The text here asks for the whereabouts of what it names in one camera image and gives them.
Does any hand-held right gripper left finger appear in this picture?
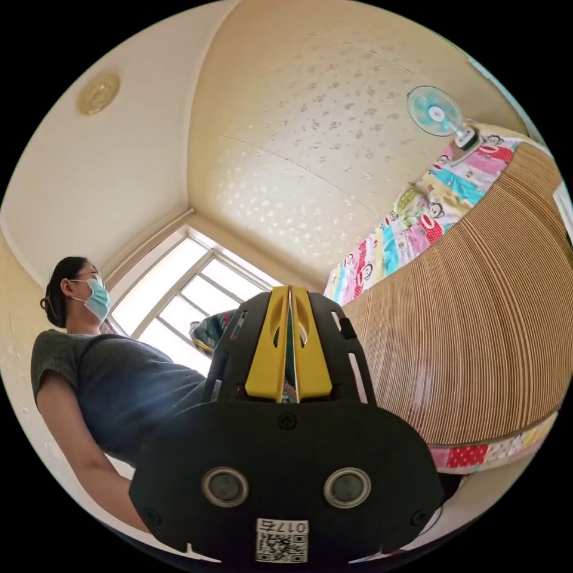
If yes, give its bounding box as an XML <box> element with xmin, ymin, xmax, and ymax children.
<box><xmin>245</xmin><ymin>286</ymin><xmax>291</xmax><ymax>400</ymax></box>

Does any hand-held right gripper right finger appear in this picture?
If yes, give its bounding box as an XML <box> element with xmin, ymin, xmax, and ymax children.
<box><xmin>290</xmin><ymin>286</ymin><xmax>334</xmax><ymax>401</ymax></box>

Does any person's right forearm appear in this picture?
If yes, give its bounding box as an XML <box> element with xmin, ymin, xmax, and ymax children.
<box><xmin>56</xmin><ymin>436</ymin><xmax>152</xmax><ymax>534</ymax></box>

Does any window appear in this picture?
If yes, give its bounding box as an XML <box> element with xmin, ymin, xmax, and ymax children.
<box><xmin>106</xmin><ymin>223</ymin><xmax>288</xmax><ymax>375</ymax></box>

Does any person's body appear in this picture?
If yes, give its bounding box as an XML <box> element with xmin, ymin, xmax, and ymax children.
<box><xmin>30</xmin><ymin>255</ymin><xmax>221</xmax><ymax>467</ymax></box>

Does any blue and white fan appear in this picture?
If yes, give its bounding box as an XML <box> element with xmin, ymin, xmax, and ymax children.
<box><xmin>406</xmin><ymin>85</ymin><xmax>482</xmax><ymax>152</ymax></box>

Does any round golden ceiling lamp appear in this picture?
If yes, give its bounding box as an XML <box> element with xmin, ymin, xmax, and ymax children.
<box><xmin>76</xmin><ymin>73</ymin><xmax>121</xmax><ymax>116</ymax></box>

